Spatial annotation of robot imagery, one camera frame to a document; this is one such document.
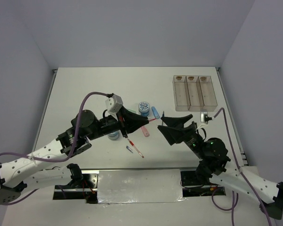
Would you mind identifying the blue correction tape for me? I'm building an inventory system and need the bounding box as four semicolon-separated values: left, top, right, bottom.
151;106;160;119

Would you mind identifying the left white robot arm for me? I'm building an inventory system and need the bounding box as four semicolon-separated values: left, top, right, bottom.
0;107;149;205

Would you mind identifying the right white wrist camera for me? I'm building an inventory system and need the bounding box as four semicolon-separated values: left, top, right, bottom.
200;111;214;124

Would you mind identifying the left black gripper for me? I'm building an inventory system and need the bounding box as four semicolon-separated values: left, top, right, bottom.
87;104;148;140

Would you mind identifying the blue jar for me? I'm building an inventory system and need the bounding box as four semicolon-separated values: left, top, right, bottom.
108;131;119;140
138;101;150;117

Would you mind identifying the pink correction tape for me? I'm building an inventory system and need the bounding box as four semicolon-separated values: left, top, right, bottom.
141;126;150;137

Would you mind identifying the blue jar near back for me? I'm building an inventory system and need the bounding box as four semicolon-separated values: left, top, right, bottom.
138;101;150;117

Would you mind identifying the red pen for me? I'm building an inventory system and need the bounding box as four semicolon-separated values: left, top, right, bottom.
127;138;144;158

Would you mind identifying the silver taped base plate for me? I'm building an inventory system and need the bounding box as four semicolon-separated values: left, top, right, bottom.
97;169;185;204

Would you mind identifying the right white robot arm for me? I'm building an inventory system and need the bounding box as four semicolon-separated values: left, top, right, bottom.
158;114;283;220

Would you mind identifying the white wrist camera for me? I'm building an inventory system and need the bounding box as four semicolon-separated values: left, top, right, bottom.
105;94;123;114
200;111;214;124

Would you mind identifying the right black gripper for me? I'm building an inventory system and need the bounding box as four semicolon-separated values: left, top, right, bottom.
156;113;205;158

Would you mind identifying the clear three-compartment organizer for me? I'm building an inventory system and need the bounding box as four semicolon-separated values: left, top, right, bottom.
173;75;218;112

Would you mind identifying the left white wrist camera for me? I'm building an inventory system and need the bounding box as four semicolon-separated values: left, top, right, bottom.
105;94;123;114

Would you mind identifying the blue jar near centre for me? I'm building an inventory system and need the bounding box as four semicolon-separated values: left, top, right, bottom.
108;131;119;140

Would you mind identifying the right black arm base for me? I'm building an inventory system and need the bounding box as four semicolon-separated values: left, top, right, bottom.
179;162;225;197

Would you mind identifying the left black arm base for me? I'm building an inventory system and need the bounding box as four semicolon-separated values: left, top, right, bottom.
53;164;99;204

